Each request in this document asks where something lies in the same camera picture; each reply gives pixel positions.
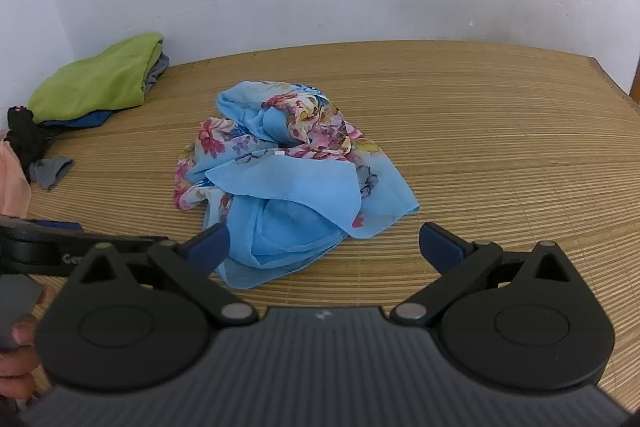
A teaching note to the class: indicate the royal blue cloth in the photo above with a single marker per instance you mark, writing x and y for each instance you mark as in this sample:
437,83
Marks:
90,119

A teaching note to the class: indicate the blue floral scarf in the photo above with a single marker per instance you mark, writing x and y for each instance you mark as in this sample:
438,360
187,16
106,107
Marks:
300,187

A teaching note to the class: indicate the grey folded cloth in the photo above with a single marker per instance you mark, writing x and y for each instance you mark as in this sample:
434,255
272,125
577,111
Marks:
157,69

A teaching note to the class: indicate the small grey cloth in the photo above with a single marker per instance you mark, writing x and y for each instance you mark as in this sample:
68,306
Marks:
50,172

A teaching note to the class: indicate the pink cloth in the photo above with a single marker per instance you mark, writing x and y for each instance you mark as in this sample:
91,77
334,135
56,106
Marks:
12,182

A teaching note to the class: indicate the green cloth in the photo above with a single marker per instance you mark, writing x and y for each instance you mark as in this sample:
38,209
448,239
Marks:
95,82

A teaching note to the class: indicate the person's left hand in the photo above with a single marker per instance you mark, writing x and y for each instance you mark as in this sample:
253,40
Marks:
20,372

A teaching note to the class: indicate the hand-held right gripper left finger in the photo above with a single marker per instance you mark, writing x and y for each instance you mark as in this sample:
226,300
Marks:
212,247

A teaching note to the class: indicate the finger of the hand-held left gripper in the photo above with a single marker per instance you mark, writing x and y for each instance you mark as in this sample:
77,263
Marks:
135,243
55,226

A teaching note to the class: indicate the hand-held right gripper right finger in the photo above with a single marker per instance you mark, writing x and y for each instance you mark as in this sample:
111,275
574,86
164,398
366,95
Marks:
440,249

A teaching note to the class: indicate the black cloth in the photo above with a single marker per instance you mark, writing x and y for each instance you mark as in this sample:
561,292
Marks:
27,142

